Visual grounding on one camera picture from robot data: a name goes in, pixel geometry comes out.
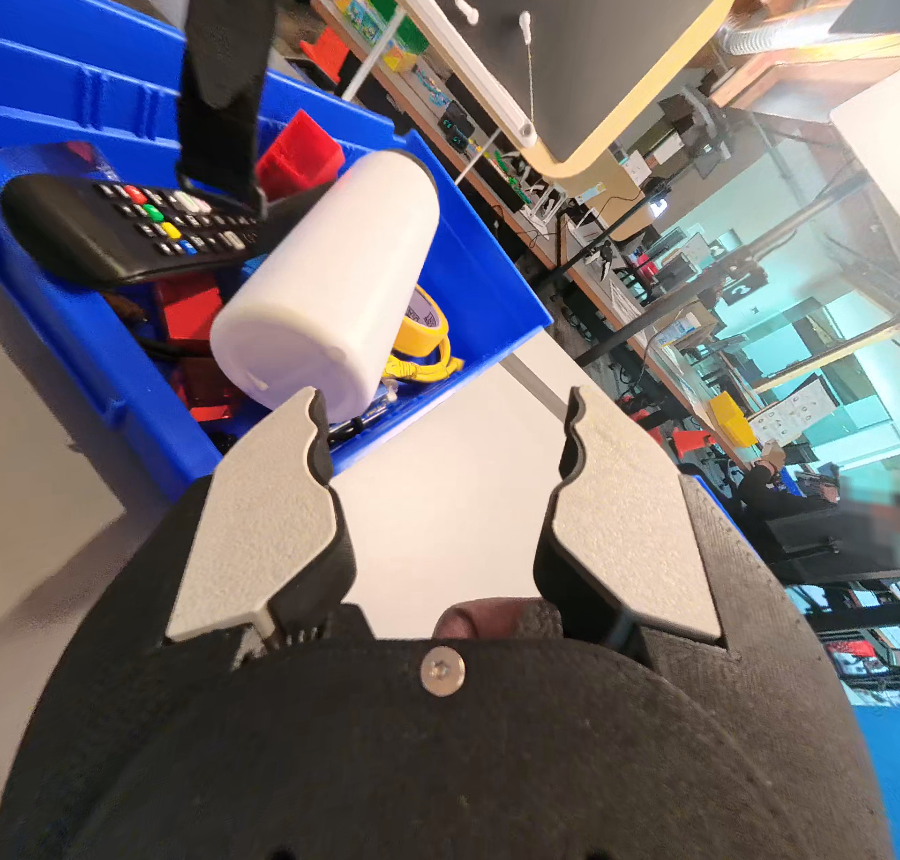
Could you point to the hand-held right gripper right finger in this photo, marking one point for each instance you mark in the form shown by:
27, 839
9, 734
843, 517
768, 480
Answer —
626, 522

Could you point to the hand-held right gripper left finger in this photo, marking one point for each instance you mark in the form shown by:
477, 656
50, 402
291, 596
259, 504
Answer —
260, 522

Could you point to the blue plastic bin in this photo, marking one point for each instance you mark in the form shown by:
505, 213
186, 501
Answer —
478, 276

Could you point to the yellow plastic bin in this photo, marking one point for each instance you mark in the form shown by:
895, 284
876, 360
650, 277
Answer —
731, 420

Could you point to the yellow tape roll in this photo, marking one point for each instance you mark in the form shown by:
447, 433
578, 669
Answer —
416, 344

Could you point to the white plastic bottle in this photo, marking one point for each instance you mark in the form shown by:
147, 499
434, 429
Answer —
330, 276

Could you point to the black remote control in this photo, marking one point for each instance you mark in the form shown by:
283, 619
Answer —
70, 227

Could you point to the red hollow plastic block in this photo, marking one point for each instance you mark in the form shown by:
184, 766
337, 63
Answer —
302, 156

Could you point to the white panel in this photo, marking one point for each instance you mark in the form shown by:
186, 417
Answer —
868, 149

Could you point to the red plastic stand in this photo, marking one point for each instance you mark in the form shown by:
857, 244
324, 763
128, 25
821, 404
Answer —
325, 55

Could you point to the white bar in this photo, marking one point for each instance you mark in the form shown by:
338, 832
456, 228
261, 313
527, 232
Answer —
457, 51

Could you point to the colourful toy box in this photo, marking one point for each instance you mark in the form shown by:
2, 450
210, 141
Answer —
358, 9

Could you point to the green box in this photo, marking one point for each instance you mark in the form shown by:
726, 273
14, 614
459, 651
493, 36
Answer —
401, 12

